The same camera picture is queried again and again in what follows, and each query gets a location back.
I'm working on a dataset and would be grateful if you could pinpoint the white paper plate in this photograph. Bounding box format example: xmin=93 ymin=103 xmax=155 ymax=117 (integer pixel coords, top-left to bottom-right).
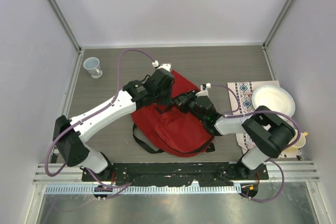
xmin=251 ymin=84 xmax=296 ymax=117

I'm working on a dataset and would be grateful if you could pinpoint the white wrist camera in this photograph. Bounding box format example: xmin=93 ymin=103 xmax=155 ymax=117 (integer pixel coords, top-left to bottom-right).
xmin=152 ymin=60 xmax=172 ymax=72
xmin=196 ymin=83 xmax=211 ymax=97

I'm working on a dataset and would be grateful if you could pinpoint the patterned cloth placemat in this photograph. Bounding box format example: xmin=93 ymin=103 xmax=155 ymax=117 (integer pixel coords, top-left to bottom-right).
xmin=226 ymin=80 xmax=302 ymax=159

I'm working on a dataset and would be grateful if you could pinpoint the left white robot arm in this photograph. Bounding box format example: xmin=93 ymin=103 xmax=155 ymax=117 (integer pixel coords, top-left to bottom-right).
xmin=54 ymin=64 xmax=174 ymax=182

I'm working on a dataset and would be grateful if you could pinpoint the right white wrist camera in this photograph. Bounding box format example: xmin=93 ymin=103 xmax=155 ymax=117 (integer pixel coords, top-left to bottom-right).
xmin=196 ymin=83 xmax=211 ymax=97

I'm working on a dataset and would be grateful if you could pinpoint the aluminium frame rail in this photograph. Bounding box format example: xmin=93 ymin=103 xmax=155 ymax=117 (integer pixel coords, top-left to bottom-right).
xmin=33 ymin=161 xmax=321 ymax=185

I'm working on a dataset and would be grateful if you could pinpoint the translucent plastic cup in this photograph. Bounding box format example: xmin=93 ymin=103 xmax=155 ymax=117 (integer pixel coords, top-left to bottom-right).
xmin=83 ymin=57 xmax=103 ymax=79

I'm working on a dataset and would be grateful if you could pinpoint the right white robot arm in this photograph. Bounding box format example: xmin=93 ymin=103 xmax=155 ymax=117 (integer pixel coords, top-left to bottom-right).
xmin=173 ymin=91 xmax=295 ymax=179

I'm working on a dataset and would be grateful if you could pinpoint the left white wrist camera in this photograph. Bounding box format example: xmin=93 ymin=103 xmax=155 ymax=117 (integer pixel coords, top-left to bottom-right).
xmin=152 ymin=60 xmax=172 ymax=72

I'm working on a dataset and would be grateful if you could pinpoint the slotted cable duct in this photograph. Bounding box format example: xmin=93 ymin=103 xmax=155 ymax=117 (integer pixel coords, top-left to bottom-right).
xmin=45 ymin=184 xmax=241 ymax=195

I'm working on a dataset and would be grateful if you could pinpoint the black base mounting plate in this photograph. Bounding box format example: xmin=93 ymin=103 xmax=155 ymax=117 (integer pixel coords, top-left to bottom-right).
xmin=81 ymin=161 xmax=270 ymax=187

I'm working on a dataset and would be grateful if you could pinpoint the red backpack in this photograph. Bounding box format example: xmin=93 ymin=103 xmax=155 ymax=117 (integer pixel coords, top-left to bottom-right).
xmin=131 ymin=69 xmax=216 ymax=158

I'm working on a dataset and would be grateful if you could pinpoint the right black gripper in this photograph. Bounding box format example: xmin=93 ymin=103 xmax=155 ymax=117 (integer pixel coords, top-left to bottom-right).
xmin=172 ymin=90 xmax=206 ymax=124

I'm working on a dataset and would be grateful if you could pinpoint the cream yellow mug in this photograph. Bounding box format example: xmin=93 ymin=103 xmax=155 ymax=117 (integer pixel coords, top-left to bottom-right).
xmin=282 ymin=132 xmax=308 ymax=158

